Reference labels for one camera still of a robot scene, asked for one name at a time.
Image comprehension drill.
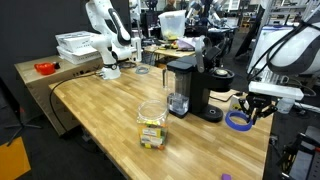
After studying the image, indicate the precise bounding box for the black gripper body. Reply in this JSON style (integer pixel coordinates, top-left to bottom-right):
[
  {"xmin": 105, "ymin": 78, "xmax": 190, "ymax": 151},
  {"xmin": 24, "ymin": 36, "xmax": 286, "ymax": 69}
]
[{"xmin": 247, "ymin": 93, "xmax": 275, "ymax": 109}]

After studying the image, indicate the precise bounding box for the blue masking tape roll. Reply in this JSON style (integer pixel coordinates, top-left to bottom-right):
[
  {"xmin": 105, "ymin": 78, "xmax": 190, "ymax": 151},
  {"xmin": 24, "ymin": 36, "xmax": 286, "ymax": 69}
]
[{"xmin": 224, "ymin": 110, "xmax": 254, "ymax": 132}]

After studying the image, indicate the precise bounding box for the white box with yellow print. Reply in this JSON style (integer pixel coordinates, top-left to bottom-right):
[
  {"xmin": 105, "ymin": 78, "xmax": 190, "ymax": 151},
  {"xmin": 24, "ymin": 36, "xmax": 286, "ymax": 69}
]
[{"xmin": 229, "ymin": 95, "xmax": 249, "ymax": 113}]

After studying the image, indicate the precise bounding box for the clear pump bottle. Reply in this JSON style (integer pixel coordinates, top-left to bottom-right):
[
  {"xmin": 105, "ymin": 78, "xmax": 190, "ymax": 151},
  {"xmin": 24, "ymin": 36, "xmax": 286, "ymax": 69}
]
[{"xmin": 276, "ymin": 97, "xmax": 296, "ymax": 115}]

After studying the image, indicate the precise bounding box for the black coffee maker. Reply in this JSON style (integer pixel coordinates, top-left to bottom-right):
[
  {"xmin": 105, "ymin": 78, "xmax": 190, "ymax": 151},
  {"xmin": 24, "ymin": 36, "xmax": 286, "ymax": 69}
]
[{"xmin": 162, "ymin": 35, "xmax": 236, "ymax": 124}]

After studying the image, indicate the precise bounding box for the black metal rack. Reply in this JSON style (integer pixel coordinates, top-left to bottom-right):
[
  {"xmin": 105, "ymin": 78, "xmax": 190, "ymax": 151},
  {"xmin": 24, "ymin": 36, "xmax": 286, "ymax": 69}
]
[{"xmin": 277, "ymin": 132, "xmax": 320, "ymax": 180}]

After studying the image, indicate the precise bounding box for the white pink plastic bag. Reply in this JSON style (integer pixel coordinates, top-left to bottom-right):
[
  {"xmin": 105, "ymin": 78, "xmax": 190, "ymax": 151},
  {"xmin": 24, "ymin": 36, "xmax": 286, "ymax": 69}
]
[{"xmin": 176, "ymin": 36, "xmax": 202, "ymax": 52}]

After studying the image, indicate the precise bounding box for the wooden background table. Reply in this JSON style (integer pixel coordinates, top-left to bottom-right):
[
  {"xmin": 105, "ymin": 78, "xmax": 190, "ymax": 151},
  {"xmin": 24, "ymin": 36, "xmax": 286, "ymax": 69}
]
[{"xmin": 143, "ymin": 44, "xmax": 196, "ymax": 59}]

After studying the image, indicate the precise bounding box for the clear jar with colourful blocks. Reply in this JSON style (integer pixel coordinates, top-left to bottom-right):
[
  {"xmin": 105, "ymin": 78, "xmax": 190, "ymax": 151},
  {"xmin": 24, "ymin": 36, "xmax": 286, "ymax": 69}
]
[{"xmin": 136, "ymin": 99, "xmax": 169, "ymax": 151}]

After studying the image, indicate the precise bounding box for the translucent plastic bin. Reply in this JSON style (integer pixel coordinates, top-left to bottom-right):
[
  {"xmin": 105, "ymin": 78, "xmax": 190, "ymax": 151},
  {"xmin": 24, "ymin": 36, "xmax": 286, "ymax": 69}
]
[{"xmin": 157, "ymin": 9, "xmax": 187, "ymax": 41}]

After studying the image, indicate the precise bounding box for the person in dark clothes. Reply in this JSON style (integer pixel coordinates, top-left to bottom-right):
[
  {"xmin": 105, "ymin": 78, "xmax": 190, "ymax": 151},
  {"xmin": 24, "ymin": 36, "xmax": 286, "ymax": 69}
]
[{"xmin": 163, "ymin": 0, "xmax": 178, "ymax": 13}]

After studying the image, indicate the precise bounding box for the large white cardboard box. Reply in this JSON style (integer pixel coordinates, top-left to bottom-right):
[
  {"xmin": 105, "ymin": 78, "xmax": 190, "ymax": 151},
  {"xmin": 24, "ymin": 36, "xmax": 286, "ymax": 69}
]
[{"xmin": 56, "ymin": 45, "xmax": 103, "ymax": 66}]

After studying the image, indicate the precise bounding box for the small white cardboard box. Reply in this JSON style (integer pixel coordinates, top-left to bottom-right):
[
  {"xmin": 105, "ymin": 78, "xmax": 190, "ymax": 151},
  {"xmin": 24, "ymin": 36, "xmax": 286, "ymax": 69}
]
[{"xmin": 54, "ymin": 30, "xmax": 99, "ymax": 54}]

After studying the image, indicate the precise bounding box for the red bowl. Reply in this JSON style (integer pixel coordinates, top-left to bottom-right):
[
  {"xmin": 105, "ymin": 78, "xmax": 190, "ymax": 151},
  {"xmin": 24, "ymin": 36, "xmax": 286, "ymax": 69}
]
[{"xmin": 33, "ymin": 62, "xmax": 57, "ymax": 76}]

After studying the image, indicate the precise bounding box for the beige cabinet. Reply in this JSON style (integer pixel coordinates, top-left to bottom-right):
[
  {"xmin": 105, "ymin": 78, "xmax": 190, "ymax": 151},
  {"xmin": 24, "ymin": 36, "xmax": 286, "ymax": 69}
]
[{"xmin": 14, "ymin": 54, "xmax": 104, "ymax": 137}]

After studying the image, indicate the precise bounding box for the black tripod stand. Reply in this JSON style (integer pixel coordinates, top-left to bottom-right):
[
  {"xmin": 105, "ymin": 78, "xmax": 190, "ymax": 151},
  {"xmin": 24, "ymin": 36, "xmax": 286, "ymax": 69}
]
[{"xmin": 0, "ymin": 99, "xmax": 43, "ymax": 148}]

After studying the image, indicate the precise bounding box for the orange floor mat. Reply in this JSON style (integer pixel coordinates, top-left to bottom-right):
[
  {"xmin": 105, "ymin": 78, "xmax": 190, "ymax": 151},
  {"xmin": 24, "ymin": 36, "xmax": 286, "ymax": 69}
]
[{"xmin": 0, "ymin": 136, "xmax": 32, "ymax": 180}]

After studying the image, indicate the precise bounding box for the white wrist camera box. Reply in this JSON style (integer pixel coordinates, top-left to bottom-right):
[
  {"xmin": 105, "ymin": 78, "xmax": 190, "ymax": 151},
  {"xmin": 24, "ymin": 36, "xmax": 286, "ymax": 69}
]
[{"xmin": 248, "ymin": 80, "xmax": 305, "ymax": 102}]

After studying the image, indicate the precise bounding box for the black coffee maker cord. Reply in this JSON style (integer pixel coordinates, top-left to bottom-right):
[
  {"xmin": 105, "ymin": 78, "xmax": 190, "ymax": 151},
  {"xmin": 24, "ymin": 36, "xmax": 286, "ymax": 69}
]
[{"xmin": 209, "ymin": 91, "xmax": 239, "ymax": 103}]

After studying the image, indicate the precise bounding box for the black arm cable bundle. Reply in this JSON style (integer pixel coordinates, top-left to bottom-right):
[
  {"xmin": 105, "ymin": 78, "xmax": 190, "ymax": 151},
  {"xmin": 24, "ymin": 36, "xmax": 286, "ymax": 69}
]
[{"xmin": 246, "ymin": 19, "xmax": 320, "ymax": 83}]

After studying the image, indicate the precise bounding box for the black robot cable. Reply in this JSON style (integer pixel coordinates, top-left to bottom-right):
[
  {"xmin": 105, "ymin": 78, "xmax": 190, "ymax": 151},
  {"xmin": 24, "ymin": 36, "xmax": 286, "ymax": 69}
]
[{"xmin": 49, "ymin": 71, "xmax": 101, "ymax": 134}]

